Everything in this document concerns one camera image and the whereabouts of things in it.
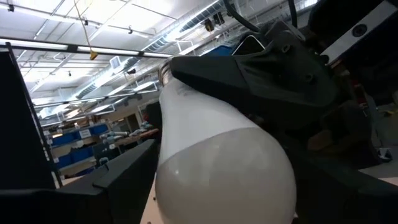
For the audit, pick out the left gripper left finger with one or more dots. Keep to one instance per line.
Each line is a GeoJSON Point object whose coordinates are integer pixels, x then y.
{"type": "Point", "coordinates": [93, 199]}

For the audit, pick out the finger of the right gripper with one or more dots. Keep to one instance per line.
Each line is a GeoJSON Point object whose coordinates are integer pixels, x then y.
{"type": "Point", "coordinates": [211, 73]}

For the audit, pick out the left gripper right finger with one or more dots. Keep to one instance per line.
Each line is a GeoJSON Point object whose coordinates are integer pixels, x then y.
{"type": "Point", "coordinates": [342, 199]}

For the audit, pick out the white lightbulb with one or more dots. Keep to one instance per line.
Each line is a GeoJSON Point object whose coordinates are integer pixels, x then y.
{"type": "Point", "coordinates": [217, 174]}

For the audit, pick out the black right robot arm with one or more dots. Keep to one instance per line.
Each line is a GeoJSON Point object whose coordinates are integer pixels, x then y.
{"type": "Point", "coordinates": [367, 77]}

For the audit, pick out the large blue crate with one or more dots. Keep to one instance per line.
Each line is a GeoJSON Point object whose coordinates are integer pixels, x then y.
{"type": "Point", "coordinates": [76, 155]}

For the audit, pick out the blue storage bin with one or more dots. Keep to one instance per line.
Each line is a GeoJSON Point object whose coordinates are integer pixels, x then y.
{"type": "Point", "coordinates": [63, 139]}
{"type": "Point", "coordinates": [99, 129]}

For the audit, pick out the grey blue tool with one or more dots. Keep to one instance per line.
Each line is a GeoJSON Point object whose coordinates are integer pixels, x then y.
{"type": "Point", "coordinates": [140, 129]}
{"type": "Point", "coordinates": [113, 134]}

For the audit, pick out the wooden workbench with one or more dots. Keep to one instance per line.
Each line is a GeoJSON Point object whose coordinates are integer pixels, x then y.
{"type": "Point", "coordinates": [136, 138]}

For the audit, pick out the small black ceiling camera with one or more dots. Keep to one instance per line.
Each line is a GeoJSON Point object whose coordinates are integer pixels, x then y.
{"type": "Point", "coordinates": [131, 71]}

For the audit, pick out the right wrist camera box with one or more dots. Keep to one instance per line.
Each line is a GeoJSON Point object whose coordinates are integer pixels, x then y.
{"type": "Point", "coordinates": [359, 30]}

